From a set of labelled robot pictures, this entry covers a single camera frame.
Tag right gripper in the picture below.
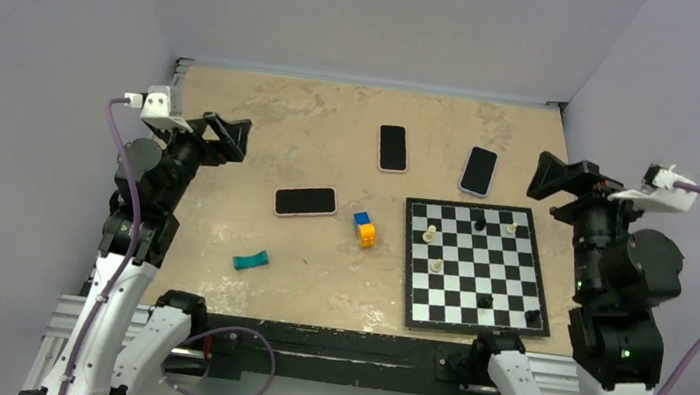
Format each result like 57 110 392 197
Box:
516 145 668 301

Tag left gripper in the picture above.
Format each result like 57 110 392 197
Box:
141 104 249 220

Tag black phone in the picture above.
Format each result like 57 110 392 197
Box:
458 145 499 198

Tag lilac phone case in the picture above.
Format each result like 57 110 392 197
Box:
456 144 501 201

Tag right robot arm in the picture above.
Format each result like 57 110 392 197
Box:
468 151 696 395

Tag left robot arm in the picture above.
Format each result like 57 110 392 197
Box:
18 97 252 395

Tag black chess piece top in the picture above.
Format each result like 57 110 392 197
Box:
473 217 487 232

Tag black chess piece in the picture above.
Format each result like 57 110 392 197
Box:
473 217 487 232
476 294 494 309

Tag chessboard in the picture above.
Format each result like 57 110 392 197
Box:
404 197 550 337

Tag teal curved piece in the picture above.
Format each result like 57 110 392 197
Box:
232 250 270 271

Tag white chess piece left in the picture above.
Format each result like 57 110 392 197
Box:
422 224 437 244

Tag black chess piece corner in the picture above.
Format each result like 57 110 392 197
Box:
525 309 541 325

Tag black chess piece lower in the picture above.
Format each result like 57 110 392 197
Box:
476 294 494 309

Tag white chess piece lower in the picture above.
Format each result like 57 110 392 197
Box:
429 259 444 274

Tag blue and orange block toy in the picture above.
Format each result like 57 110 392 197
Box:
353 211 377 249

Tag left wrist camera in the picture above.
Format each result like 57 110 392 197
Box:
123 85 193 133

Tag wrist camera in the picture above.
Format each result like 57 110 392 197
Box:
607 164 697 214
123 85 193 133

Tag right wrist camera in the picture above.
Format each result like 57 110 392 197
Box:
607 164 697 214

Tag black base frame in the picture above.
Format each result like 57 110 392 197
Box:
192 314 502 395

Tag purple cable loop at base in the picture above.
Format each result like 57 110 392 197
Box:
157 317 281 395

